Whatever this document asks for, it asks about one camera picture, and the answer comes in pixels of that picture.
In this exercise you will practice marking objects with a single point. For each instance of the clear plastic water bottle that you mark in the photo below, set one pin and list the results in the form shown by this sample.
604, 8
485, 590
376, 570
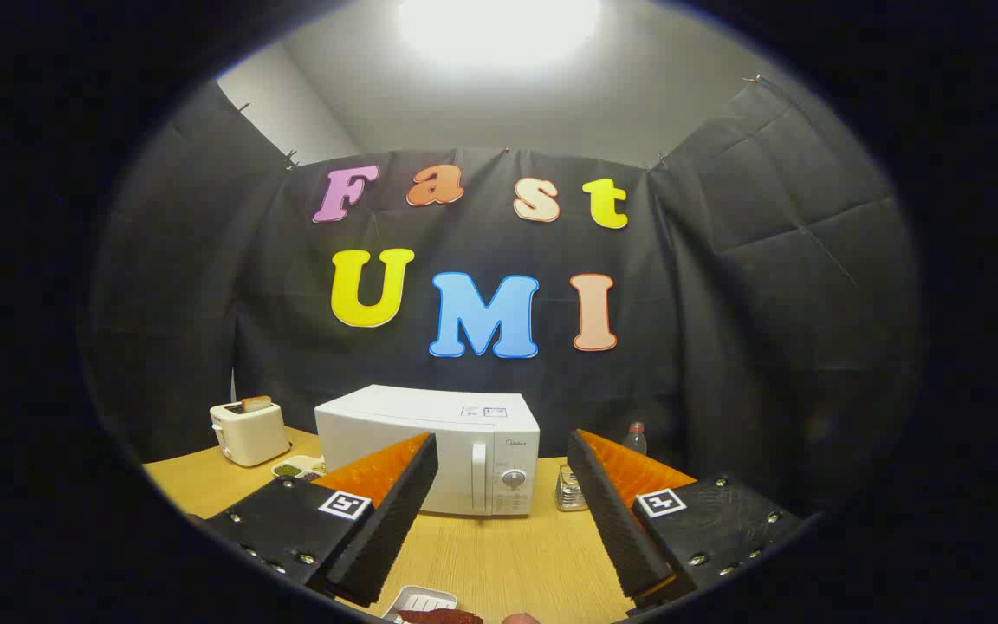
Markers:
635, 442

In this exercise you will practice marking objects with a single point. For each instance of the white toaster oven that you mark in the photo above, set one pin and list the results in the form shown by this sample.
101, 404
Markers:
395, 412

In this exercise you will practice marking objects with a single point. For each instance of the black backdrop cloth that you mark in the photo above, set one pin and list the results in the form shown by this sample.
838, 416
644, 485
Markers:
724, 347

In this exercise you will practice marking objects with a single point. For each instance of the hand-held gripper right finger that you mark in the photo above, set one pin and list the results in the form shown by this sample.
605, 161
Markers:
612, 511

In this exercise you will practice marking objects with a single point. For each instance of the cream bread toaster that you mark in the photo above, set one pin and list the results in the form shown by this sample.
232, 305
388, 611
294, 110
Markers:
252, 436

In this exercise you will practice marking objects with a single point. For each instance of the white divided bean dish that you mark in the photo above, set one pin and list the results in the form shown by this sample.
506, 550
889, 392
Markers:
291, 469

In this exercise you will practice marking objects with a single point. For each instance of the red fried chicken piece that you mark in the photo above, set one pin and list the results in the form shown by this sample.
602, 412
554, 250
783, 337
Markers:
443, 617

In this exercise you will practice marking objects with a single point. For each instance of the toast bread slice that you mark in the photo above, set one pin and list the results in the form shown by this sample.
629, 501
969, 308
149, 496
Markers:
256, 404

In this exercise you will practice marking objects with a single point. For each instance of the small white ribbed tray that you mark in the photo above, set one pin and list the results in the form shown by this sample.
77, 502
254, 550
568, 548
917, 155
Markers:
419, 598

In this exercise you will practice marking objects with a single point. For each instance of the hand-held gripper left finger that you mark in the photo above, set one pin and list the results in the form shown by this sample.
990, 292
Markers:
395, 511

